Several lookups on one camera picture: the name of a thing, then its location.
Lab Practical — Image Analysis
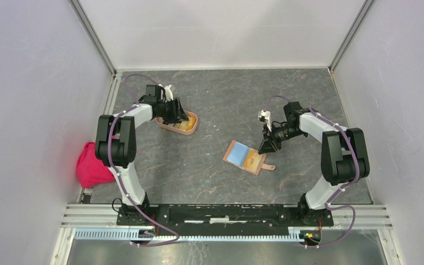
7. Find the white toothed cable duct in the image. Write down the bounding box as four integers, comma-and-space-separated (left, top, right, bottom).
74, 228, 304, 243

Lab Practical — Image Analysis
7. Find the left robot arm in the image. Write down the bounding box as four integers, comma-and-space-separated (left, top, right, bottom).
95, 84, 197, 225

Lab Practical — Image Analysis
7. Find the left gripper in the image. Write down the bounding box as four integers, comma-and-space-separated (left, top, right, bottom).
158, 97, 189, 124

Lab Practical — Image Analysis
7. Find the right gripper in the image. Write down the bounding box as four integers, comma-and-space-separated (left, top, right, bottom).
258, 122, 305, 155

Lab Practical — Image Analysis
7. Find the gold credit card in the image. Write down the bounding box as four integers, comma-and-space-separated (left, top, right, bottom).
173, 120, 195, 131

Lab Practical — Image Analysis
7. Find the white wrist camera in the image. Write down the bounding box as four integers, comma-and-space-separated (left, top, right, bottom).
162, 84, 174, 102
258, 110, 272, 131

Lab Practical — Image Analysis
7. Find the tan leather card holder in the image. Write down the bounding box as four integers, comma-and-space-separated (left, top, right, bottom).
222, 140, 276, 175

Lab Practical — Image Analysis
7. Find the blue credit card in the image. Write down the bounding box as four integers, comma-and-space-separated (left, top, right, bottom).
226, 142, 250, 167

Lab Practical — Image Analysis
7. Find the pink oval tray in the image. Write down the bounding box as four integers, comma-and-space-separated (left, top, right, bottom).
155, 111, 198, 135

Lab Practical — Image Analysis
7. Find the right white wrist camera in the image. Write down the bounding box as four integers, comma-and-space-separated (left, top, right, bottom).
258, 110, 272, 131

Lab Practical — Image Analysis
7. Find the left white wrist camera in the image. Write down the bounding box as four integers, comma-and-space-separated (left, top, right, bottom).
162, 84, 174, 102

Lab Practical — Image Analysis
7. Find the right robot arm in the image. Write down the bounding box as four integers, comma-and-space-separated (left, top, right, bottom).
258, 102, 370, 225

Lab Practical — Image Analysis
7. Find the orange credit card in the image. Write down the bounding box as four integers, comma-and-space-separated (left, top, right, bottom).
242, 150, 266, 174

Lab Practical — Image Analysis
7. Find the red crumpled cloth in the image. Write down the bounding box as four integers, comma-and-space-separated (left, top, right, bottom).
76, 142, 115, 189

